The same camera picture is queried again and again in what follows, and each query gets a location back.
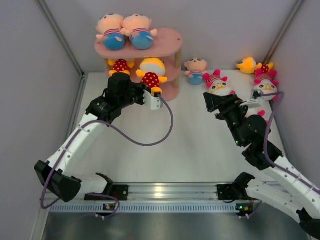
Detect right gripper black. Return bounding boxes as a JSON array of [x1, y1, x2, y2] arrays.
[[203, 92, 249, 147]]

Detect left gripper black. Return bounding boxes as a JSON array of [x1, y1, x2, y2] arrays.
[[118, 81, 151, 109]]

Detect yellow plush red dotted dress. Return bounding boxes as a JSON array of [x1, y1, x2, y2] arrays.
[[107, 58, 135, 76]]

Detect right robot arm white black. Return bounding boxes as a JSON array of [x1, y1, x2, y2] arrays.
[[203, 90, 320, 239]]

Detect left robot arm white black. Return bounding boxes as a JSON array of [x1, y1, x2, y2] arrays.
[[34, 73, 162, 202]]

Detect pink three-tier shelf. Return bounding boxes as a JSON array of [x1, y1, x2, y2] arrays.
[[94, 28, 183, 101]]

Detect white plush yellow glasses front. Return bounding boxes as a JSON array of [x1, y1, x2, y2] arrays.
[[240, 107, 268, 127]]

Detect white plush yellow glasses right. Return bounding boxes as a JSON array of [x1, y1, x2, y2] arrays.
[[253, 69, 279, 94]]

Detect small baby doll on table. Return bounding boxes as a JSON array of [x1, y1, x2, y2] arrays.
[[184, 58, 208, 86]]

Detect right baby doll blue pants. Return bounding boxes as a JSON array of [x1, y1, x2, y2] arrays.
[[121, 13, 158, 50]]

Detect baby doll blue pants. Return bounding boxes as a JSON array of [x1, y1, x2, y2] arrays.
[[121, 13, 158, 50], [95, 13, 125, 51]]

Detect left baby doll blue pants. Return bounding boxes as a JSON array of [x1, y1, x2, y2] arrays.
[[95, 13, 125, 51]]

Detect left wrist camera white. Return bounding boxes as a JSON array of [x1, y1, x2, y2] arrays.
[[143, 90, 164, 111]]

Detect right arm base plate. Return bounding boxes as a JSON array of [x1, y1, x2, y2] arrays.
[[216, 183, 250, 202]]

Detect aluminium mounting rail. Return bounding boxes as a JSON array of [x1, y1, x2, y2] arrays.
[[39, 181, 283, 201]]

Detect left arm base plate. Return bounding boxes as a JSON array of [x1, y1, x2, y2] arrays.
[[84, 184, 129, 201]]

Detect perforated cable duct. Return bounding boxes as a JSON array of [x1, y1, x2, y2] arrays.
[[49, 202, 252, 214]]

